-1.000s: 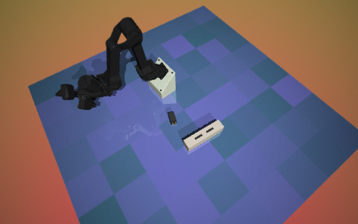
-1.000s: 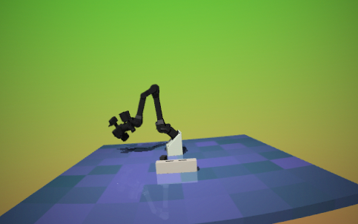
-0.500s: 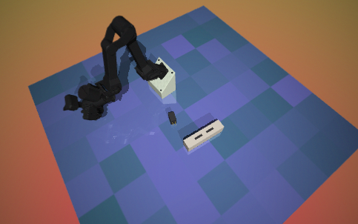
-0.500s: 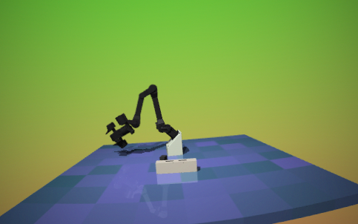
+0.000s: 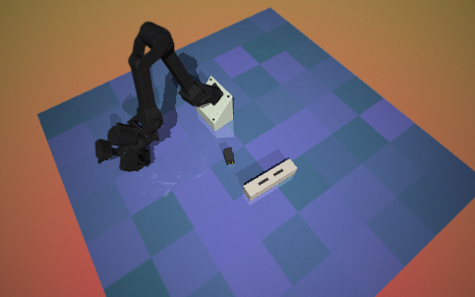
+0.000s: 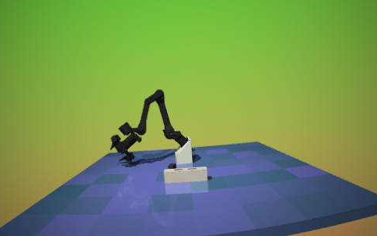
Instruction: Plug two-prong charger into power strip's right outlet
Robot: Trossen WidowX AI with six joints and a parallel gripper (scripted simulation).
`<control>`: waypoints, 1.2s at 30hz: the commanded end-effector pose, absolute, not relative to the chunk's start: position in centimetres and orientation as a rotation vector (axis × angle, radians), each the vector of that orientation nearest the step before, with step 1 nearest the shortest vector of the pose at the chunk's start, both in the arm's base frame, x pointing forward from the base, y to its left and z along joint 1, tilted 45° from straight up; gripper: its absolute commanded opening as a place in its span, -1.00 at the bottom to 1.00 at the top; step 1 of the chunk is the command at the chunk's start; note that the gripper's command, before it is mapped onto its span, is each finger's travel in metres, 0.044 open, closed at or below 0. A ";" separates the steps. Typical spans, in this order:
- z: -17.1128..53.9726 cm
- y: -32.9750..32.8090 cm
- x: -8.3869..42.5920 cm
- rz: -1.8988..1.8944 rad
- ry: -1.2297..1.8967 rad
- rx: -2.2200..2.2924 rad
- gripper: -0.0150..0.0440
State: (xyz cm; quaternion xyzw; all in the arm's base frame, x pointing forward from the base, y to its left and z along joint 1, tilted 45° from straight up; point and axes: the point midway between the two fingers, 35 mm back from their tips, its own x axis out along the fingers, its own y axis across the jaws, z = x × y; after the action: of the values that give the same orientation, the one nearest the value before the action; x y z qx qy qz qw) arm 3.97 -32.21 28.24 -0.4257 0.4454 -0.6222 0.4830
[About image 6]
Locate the black two-prong plug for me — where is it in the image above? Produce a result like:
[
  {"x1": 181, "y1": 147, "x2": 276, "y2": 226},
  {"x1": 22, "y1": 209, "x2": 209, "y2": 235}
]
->
[{"x1": 168, "y1": 163, "x2": 176, "y2": 169}]

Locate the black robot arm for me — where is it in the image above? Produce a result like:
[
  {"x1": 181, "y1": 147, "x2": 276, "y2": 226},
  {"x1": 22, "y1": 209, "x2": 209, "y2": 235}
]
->
[{"x1": 115, "y1": 89, "x2": 188, "y2": 154}]

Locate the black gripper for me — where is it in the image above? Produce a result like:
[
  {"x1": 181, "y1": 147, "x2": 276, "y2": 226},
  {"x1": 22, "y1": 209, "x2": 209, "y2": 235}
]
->
[{"x1": 110, "y1": 134, "x2": 135, "y2": 161}]

